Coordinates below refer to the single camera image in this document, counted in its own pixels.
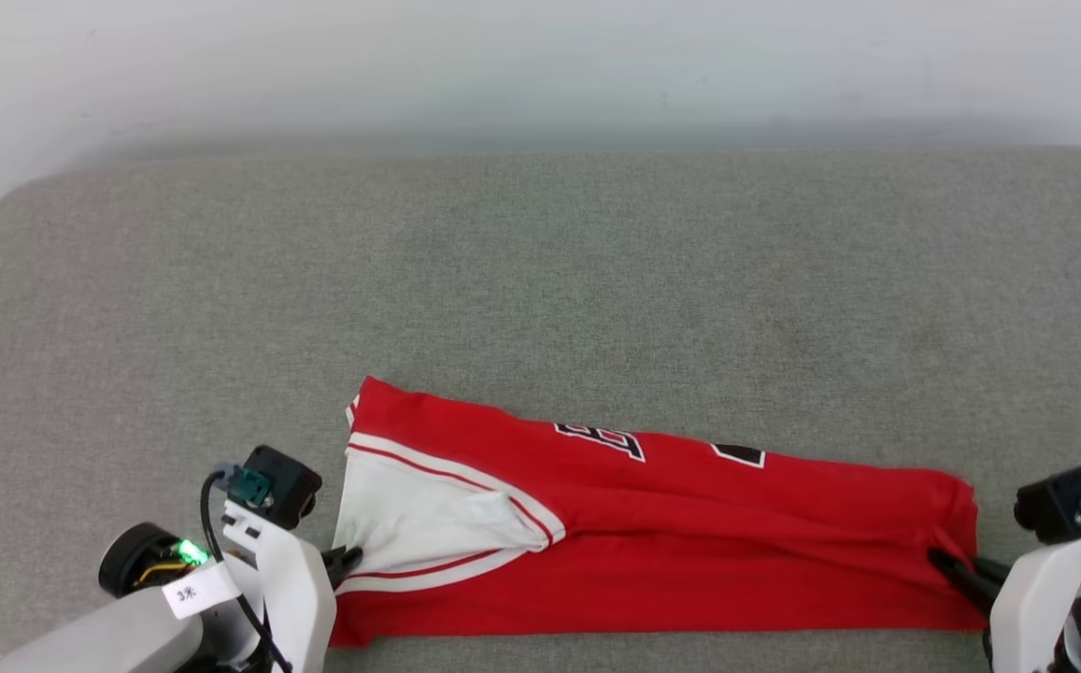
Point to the red and white jersey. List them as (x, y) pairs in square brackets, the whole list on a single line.
[(689, 542)]

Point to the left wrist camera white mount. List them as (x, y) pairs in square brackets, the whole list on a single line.
[(295, 584)]

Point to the white paper label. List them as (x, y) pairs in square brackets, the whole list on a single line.
[(196, 591)]

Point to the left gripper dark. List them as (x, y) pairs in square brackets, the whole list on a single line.
[(134, 561)]

